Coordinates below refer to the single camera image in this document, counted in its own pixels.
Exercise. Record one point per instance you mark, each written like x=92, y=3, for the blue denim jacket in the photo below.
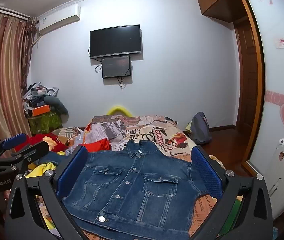
x=132, y=182

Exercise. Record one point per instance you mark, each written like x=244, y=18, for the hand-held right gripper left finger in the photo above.
x=70, y=172

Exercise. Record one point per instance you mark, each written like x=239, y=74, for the striped pink curtain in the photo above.
x=2, y=80

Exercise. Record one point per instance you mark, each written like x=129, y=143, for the grey backpack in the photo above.
x=200, y=130

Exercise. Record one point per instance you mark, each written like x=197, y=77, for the red plush toy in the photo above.
x=39, y=140

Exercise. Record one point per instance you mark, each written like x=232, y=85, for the wooden door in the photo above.
x=244, y=80

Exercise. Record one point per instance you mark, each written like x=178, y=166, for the red cloth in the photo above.
x=98, y=145

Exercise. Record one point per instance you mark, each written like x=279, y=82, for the pile of bags and papers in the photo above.
x=38, y=91

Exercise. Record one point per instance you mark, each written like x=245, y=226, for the printed bed blanket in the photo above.
x=157, y=132

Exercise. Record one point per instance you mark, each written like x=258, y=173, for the frosted sliding wardrobe door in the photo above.
x=277, y=80

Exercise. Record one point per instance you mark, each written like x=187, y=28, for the black wall television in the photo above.
x=115, y=41

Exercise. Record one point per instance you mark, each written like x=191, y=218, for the small black wall monitor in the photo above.
x=116, y=67

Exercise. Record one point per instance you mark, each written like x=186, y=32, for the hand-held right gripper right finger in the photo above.
x=207, y=172

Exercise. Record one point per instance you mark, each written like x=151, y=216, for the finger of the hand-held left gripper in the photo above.
x=15, y=140
x=35, y=150

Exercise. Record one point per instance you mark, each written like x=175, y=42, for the orange box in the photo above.
x=40, y=110

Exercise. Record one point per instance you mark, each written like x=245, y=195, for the white paper label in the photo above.
x=282, y=42

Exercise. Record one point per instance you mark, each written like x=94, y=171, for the white air conditioner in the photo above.
x=59, y=17

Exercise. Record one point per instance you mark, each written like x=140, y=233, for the yellow rounded object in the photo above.
x=119, y=110

